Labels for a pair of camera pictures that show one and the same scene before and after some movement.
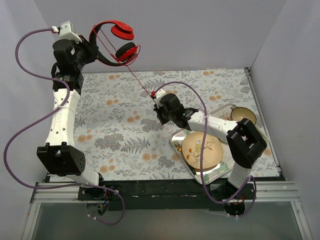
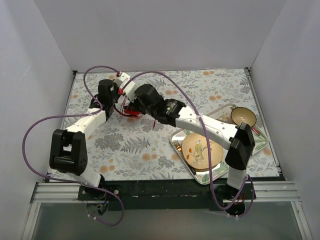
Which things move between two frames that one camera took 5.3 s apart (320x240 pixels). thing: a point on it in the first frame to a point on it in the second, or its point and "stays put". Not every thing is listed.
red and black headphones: [125, 52] to [128, 111]
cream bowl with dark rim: [240, 113] stays put
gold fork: [178, 145] stays put
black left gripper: [90, 50] to [110, 107]
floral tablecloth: [115, 125] stays put
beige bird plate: [192, 145] stays put
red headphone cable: [125, 64] to [138, 116]
